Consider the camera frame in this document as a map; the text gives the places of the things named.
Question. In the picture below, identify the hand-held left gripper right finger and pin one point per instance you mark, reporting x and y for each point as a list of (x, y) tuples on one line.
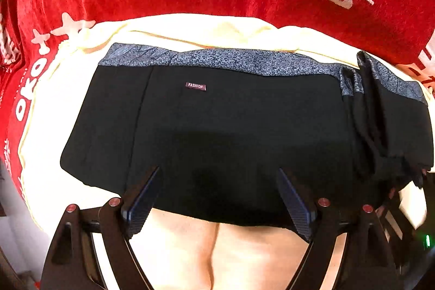
[(297, 205)]

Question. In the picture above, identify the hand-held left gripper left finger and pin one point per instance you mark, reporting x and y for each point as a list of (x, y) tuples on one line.
[(139, 208)]

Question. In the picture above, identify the black pants with blue stripes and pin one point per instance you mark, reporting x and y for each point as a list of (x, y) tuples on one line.
[(221, 140)]

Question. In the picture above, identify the cream cloth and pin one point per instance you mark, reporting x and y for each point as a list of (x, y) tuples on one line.
[(238, 259)]

